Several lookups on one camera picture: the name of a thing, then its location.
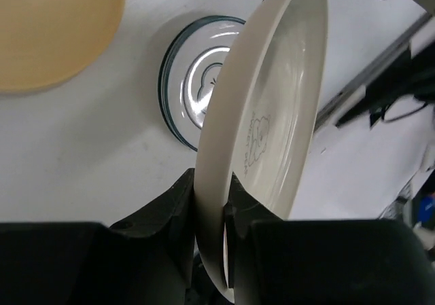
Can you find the yellow bear plate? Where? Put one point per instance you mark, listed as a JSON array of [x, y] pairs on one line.
[[45, 42]]

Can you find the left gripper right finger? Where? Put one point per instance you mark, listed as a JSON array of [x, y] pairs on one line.
[[241, 213]]

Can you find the cream white plate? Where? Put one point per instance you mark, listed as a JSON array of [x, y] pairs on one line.
[[259, 121]]

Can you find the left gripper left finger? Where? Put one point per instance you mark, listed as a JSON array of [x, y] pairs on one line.
[[158, 247]]

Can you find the green rim text plate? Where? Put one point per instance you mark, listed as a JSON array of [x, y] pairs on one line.
[[166, 81]]

